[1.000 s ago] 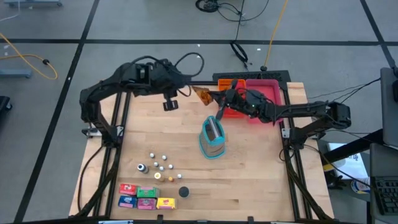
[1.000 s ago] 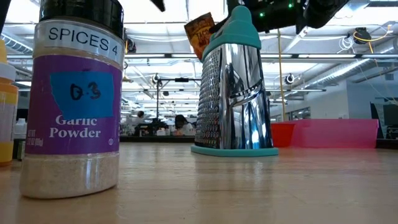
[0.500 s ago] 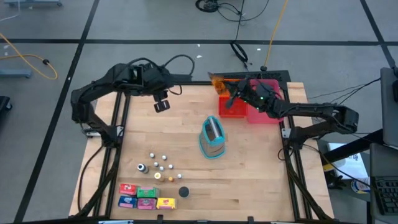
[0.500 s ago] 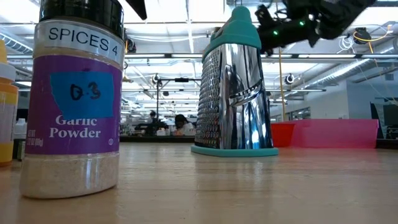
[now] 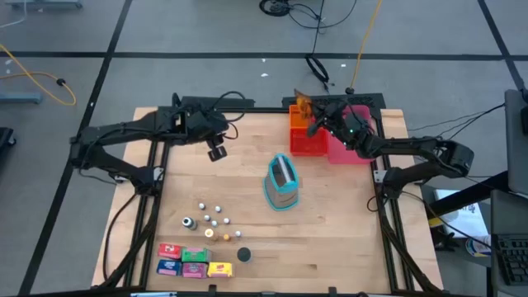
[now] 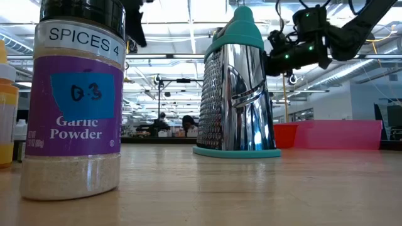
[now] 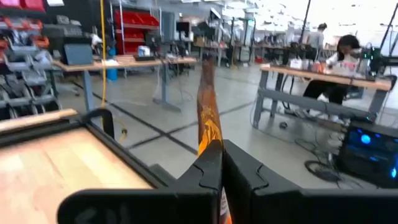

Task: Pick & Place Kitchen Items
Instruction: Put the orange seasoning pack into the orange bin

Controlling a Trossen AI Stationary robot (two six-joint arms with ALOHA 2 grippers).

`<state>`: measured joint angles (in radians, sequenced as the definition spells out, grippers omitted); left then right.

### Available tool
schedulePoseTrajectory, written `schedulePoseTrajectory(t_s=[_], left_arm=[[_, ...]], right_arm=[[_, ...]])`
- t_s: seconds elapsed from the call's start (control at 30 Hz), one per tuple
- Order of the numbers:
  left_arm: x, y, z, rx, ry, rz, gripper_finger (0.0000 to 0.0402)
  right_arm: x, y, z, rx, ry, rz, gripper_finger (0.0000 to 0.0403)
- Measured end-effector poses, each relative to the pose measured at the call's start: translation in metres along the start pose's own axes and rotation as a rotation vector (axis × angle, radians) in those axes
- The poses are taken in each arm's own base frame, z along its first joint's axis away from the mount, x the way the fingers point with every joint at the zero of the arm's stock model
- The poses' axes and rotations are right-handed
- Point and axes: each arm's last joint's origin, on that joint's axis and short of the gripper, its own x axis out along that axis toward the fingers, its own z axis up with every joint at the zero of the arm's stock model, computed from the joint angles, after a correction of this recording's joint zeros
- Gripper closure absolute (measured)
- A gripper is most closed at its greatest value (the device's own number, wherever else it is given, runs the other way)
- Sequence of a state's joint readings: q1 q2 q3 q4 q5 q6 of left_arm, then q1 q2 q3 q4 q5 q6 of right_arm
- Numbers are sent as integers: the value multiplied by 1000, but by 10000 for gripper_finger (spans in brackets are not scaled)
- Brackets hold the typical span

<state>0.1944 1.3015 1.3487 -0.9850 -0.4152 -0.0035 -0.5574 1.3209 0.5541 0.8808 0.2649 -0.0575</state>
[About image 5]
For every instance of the pink raisin bran cereal box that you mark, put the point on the pink raisin bran cereal box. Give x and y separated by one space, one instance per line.
194 270

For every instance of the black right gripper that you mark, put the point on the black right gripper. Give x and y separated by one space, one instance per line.
354 142

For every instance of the orange-capped dropper bottle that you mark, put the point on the orange-capped dropper bottle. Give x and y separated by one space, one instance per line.
226 237

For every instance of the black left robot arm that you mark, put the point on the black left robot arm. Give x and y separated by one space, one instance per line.
123 132

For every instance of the pink plastic bin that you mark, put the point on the pink plastic bin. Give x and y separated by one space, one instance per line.
342 156

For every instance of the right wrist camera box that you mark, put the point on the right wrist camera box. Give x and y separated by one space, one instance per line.
356 123

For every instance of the red mini cereal box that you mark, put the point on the red mini cereal box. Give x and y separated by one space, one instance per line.
170 250

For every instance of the blue mini cereal box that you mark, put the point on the blue mini cereal box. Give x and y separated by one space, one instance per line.
169 267

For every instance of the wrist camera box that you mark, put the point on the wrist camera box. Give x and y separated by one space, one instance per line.
356 123
198 121

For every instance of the yellow mustard bottle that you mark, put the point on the yellow mustard bottle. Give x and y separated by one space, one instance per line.
209 233

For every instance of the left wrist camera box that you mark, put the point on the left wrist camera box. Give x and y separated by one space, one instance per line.
198 121

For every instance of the black silver spice jar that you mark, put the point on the black silver spice jar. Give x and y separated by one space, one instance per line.
189 223

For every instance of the steel box grater teal trim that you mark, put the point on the steel box grater teal trim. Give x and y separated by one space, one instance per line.
280 194

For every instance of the black caster base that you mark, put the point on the black caster base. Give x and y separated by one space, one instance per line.
6 138

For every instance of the grey laptop lid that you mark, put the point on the grey laptop lid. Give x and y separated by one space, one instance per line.
517 144

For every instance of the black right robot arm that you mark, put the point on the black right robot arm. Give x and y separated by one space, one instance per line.
412 146

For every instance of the green mini cereal box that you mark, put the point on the green mini cereal box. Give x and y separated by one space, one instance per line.
196 255

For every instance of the black aluminium table frame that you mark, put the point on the black aluminium table frame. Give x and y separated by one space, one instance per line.
260 110

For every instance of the orange brown packet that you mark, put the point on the orange brown packet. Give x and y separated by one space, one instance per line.
304 105

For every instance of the black keyboard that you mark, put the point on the black keyboard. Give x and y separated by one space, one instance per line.
513 260

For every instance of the yellow corn pops cereal box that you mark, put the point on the yellow corn pops cereal box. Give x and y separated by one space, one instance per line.
220 269

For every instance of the white paper sheet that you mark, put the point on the white paper sheet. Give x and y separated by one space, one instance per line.
470 218

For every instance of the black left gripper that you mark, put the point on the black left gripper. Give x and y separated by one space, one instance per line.
218 125

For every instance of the grey table foot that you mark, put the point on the grey table foot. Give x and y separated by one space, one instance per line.
41 4
20 98

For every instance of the black vented control box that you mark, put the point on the black vented control box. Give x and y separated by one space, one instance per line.
198 101

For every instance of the garlic powder spice jar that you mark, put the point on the garlic powder spice jar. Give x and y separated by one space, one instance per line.
244 254

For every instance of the red plastic basket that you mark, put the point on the red plastic basket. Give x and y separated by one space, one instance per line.
307 144

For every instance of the black desk bar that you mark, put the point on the black desk bar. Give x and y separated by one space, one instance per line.
466 196

